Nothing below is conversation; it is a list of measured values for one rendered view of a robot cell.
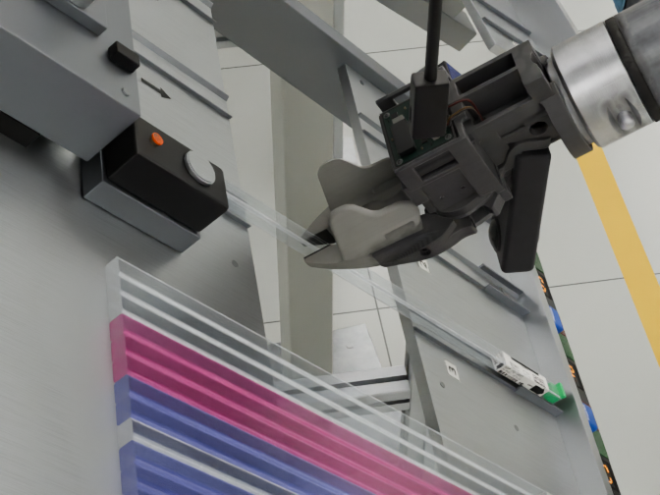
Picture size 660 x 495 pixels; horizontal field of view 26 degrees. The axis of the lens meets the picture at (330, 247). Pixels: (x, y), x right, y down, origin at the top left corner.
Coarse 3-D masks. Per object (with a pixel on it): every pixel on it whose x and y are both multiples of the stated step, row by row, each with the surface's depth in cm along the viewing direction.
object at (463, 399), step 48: (384, 144) 124; (480, 240) 130; (432, 288) 115; (480, 288) 123; (432, 336) 110; (480, 336) 117; (528, 336) 126; (432, 384) 105; (480, 384) 112; (480, 432) 107; (528, 432) 114; (528, 480) 109; (576, 480) 116
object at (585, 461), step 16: (528, 272) 129; (528, 288) 128; (528, 304) 127; (544, 304) 127; (528, 320) 127; (544, 320) 125; (544, 336) 125; (544, 352) 124; (560, 352) 123; (544, 368) 123; (560, 368) 122; (576, 400) 119; (560, 416) 120; (576, 416) 118; (576, 432) 118; (576, 448) 117; (592, 448) 116; (576, 464) 116; (592, 464) 115; (592, 480) 115; (608, 480) 115
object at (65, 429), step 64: (192, 0) 111; (192, 64) 105; (192, 128) 99; (0, 192) 78; (64, 192) 82; (0, 256) 74; (64, 256) 79; (128, 256) 84; (192, 256) 89; (0, 320) 71; (64, 320) 75; (256, 320) 91; (0, 384) 69; (64, 384) 72; (0, 448) 66; (64, 448) 70
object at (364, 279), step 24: (240, 192) 96; (240, 216) 97; (264, 216) 97; (288, 240) 99; (312, 240) 101; (360, 288) 104; (384, 288) 105; (408, 312) 107; (432, 312) 109; (456, 336) 110; (480, 360) 113; (504, 360) 114; (552, 384) 119
